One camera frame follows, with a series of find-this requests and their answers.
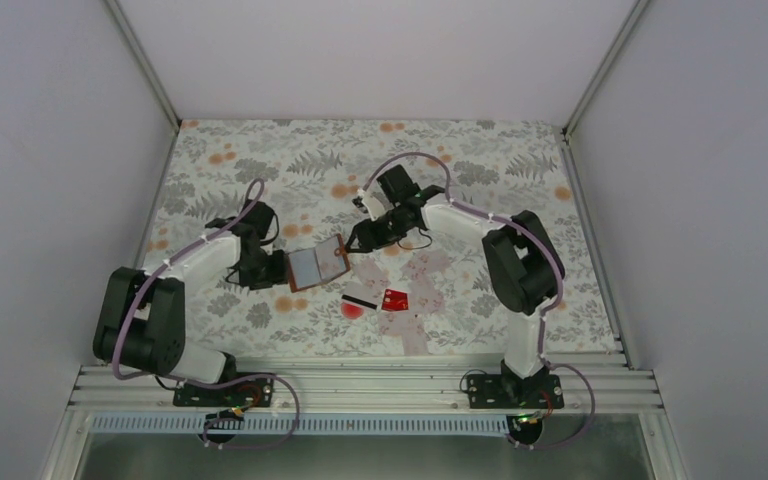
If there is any brown leather card holder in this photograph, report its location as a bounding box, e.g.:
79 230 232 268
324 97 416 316
287 234 351 292

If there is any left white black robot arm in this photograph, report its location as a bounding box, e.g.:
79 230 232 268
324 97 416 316
92 200 288 405

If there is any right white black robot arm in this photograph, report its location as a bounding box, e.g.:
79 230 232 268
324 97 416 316
347 165 565 407

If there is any white pink card beside holder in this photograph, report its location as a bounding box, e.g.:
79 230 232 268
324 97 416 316
353 258 390 290

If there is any red card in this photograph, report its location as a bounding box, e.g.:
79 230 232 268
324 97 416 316
381 289 410 312

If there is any white card black stripe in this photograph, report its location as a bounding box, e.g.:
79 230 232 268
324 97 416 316
341 283 383 311

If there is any floral patterned table mat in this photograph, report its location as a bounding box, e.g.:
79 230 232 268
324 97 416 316
145 120 615 357

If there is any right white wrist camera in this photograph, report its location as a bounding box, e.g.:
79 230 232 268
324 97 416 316
352 189 387 221

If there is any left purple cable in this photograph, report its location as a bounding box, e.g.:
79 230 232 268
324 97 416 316
110 178 302 453

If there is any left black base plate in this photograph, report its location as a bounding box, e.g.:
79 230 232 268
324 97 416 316
172 372 275 409

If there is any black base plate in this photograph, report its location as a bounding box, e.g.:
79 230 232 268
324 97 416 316
172 372 275 409
463 373 565 410

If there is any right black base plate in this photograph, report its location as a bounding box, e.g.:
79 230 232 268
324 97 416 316
463 373 565 410

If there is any blue slotted cable duct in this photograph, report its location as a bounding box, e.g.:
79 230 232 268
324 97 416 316
89 412 508 437

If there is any aluminium rail frame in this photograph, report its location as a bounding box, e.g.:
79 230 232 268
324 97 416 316
68 359 664 414

